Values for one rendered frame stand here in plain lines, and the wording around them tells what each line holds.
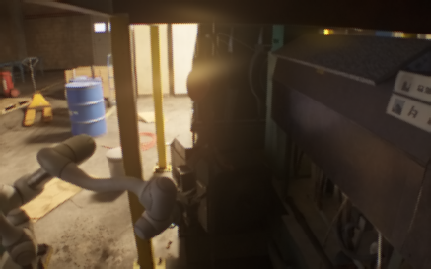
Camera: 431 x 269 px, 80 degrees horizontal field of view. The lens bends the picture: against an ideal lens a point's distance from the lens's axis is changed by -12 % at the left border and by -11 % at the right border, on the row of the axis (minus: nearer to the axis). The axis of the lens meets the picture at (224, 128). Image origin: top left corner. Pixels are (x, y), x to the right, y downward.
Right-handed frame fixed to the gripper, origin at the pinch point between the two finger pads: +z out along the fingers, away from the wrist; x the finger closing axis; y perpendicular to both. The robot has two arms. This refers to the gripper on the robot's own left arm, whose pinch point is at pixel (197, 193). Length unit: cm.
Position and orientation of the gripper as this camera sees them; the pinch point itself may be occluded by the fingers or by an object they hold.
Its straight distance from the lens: 145.2
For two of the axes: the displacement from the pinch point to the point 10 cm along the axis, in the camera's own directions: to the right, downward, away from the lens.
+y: 0.0, -9.5, -3.2
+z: 5.6, -2.6, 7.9
